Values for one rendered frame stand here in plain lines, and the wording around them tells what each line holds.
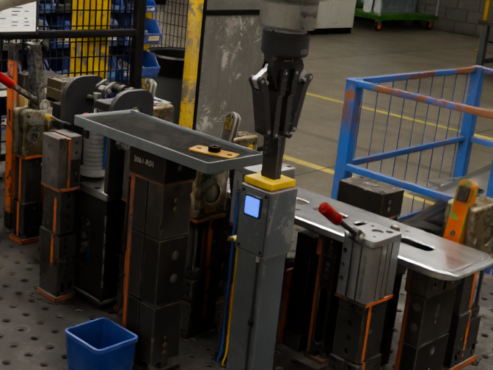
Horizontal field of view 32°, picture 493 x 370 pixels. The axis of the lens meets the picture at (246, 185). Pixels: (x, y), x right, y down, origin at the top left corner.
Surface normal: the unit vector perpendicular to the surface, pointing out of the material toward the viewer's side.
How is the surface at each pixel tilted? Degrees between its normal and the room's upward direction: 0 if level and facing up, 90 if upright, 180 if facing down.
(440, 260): 0
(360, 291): 90
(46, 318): 0
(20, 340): 0
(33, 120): 90
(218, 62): 90
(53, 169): 90
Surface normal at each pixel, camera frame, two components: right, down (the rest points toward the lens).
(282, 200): 0.72, 0.26
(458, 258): 0.10, -0.95
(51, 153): -0.69, 0.14
